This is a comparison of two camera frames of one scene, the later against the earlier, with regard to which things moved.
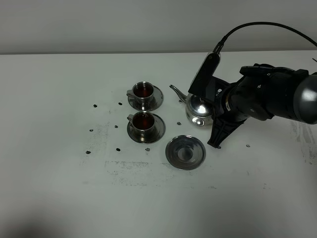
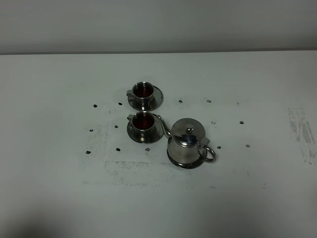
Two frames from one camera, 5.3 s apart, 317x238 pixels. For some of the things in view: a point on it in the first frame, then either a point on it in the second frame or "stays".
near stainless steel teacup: x=142 y=120 stays
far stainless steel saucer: x=158 y=97 stays
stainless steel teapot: x=198 y=112 to x=186 y=141
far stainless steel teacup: x=142 y=92 stays
